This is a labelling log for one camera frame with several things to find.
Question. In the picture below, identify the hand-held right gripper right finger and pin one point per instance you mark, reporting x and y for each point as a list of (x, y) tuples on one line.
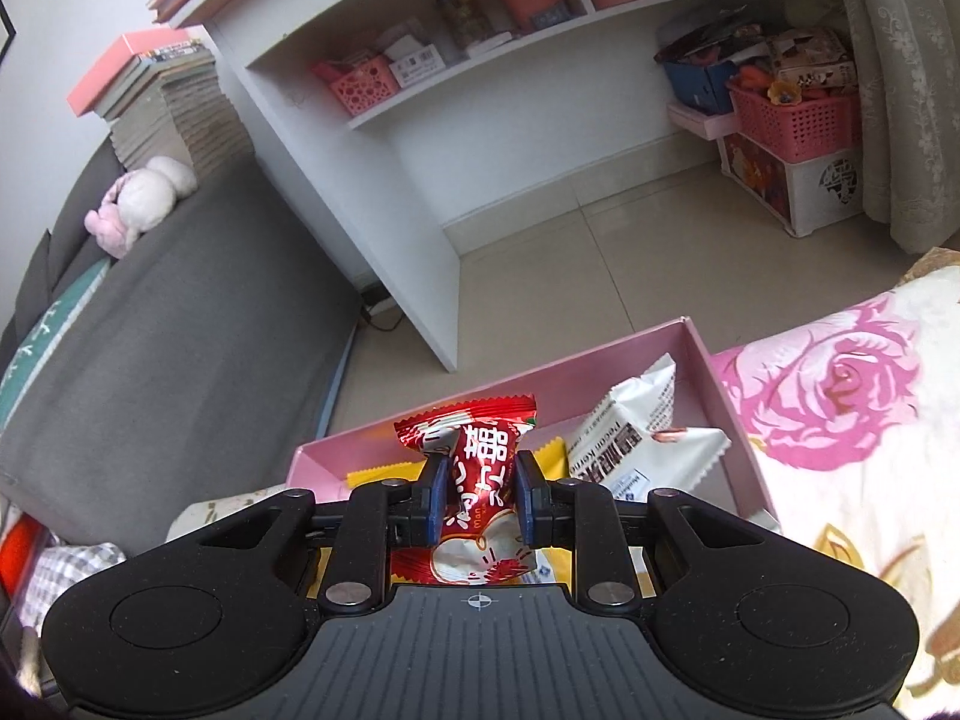
[(529, 502)]

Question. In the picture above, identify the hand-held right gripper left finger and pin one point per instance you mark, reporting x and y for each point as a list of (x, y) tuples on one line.
[(439, 502)]

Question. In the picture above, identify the red snack packet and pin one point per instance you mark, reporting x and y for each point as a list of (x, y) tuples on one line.
[(480, 487)]

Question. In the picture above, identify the white pecan snack packet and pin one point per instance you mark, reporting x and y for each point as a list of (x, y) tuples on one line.
[(622, 420), (675, 465)]

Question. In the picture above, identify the pink cardboard box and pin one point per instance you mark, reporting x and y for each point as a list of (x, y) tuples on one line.
[(600, 367)]

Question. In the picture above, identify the grey sofa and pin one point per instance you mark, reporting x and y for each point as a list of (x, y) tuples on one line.
[(187, 352)]

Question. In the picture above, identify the white bookshelf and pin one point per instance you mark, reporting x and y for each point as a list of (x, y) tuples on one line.
[(360, 202)]

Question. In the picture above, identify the floral blanket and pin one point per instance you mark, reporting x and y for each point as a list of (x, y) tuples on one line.
[(862, 405)]

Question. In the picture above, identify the grey checked cloth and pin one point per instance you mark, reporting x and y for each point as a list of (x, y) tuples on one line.
[(75, 570)]

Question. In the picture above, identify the pink plastic tray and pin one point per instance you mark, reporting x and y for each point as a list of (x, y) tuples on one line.
[(701, 124)]

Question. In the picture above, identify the red cloth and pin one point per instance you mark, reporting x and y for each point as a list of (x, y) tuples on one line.
[(22, 555)]

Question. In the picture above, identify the teal cushion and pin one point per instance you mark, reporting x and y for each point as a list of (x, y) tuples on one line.
[(52, 337)]

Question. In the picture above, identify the small pink plastic basket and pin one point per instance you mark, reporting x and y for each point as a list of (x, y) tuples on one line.
[(364, 86)]

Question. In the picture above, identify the white storage box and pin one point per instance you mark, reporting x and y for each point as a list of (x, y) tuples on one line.
[(817, 191)]

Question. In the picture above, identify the pink and white plush toy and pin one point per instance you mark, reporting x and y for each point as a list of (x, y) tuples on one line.
[(150, 191)]

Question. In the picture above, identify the small white box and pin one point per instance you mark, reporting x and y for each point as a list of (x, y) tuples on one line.
[(416, 66)]

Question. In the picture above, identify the blue storage bin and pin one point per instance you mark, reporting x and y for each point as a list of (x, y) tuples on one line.
[(694, 86)]

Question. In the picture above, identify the large pink plastic basket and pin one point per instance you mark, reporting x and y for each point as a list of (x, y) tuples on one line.
[(795, 127)]

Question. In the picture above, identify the stack of books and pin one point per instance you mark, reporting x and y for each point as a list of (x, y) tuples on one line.
[(180, 105)]

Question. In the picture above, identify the clear jar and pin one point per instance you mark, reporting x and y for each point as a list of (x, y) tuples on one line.
[(465, 19)]

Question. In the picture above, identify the dark snack bag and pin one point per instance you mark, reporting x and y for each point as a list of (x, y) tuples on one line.
[(705, 41)]

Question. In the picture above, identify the patterned cardboard box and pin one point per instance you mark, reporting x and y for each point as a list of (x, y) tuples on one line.
[(814, 60)]

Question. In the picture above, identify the beige curtain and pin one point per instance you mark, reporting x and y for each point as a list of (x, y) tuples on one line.
[(900, 90)]

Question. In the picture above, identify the framed wall picture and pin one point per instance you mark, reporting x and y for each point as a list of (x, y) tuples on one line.
[(6, 26)]

